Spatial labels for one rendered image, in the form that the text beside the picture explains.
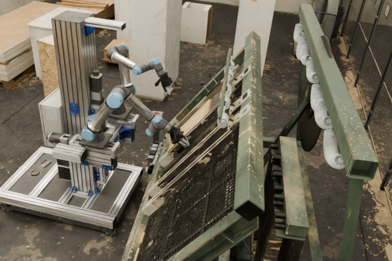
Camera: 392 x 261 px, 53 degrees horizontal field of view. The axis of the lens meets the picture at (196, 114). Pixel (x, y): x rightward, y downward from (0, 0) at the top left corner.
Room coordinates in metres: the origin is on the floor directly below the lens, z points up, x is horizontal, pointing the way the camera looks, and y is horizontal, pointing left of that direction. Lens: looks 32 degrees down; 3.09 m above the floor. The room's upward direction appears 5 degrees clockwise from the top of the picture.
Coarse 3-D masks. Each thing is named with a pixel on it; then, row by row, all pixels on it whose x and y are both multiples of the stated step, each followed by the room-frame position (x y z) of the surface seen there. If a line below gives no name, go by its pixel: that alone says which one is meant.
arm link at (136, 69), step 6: (108, 48) 3.35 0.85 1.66; (114, 48) 3.36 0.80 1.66; (108, 54) 3.29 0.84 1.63; (114, 54) 3.28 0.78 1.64; (114, 60) 3.25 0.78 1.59; (120, 60) 3.21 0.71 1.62; (126, 60) 3.20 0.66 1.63; (126, 66) 3.16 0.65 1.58; (132, 66) 3.12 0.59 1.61; (138, 66) 3.11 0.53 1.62; (144, 66) 3.13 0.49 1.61; (132, 72) 3.09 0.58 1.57; (138, 72) 3.06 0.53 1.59
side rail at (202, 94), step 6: (240, 54) 3.40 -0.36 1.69; (234, 60) 3.40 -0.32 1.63; (240, 60) 3.40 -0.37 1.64; (234, 66) 3.40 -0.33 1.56; (222, 72) 3.41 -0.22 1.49; (216, 78) 3.41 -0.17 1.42; (222, 78) 3.41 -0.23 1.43; (210, 84) 3.42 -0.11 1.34; (204, 90) 3.42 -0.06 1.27; (198, 96) 3.43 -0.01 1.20; (204, 96) 3.42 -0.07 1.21; (192, 102) 3.43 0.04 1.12; (198, 102) 3.43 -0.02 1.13; (186, 108) 3.44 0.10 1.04; (192, 108) 3.43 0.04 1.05; (180, 114) 3.44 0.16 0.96; (186, 114) 3.44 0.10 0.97; (180, 120) 3.44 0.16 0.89
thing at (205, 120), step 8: (224, 72) 2.63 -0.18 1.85; (248, 72) 2.59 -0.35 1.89; (240, 80) 2.61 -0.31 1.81; (240, 88) 2.61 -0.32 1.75; (232, 96) 2.61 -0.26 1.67; (216, 104) 2.68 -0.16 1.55; (208, 112) 2.67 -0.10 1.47; (216, 112) 2.62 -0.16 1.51; (200, 120) 2.68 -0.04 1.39; (208, 120) 2.63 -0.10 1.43; (192, 128) 2.68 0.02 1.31; (200, 128) 2.63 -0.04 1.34; (192, 136) 2.64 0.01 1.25; (176, 144) 2.67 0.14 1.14; (168, 152) 2.69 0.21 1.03; (176, 152) 2.65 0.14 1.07; (160, 160) 2.66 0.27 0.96; (168, 160) 2.65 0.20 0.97
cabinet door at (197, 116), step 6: (210, 102) 3.07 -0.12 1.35; (204, 108) 3.03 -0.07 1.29; (198, 114) 3.04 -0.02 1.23; (204, 114) 2.89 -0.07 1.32; (192, 120) 3.04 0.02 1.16; (198, 120) 2.90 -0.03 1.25; (186, 126) 3.04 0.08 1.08; (192, 126) 2.89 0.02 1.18; (186, 132) 2.90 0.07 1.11; (168, 150) 2.89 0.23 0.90
